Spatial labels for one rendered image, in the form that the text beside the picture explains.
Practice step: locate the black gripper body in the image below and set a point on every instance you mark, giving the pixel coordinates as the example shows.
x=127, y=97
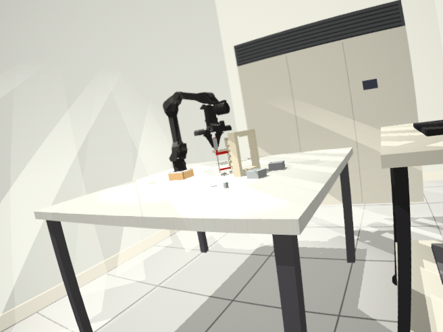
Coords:
x=206, y=132

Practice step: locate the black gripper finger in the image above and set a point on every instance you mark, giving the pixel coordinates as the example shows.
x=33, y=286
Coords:
x=218, y=136
x=209, y=137

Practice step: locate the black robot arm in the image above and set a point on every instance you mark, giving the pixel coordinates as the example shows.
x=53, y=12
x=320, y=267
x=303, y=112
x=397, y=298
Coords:
x=170, y=108

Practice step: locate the white flat square block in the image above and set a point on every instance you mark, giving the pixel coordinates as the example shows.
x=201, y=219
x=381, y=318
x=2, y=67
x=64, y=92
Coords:
x=276, y=165

